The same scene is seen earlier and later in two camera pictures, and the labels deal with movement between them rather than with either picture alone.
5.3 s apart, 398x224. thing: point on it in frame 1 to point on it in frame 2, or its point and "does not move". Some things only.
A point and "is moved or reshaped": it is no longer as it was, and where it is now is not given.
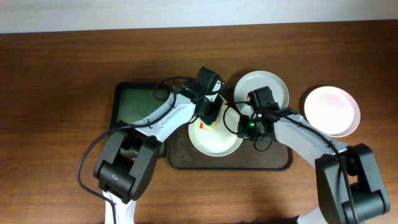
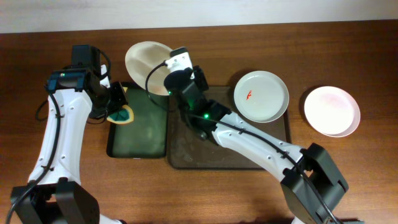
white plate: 213,140 is moved or reshaped
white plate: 257,79 does not move
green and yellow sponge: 214,122 is moved or reshaped
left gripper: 219,101 to 122,100
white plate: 333,111 does not move
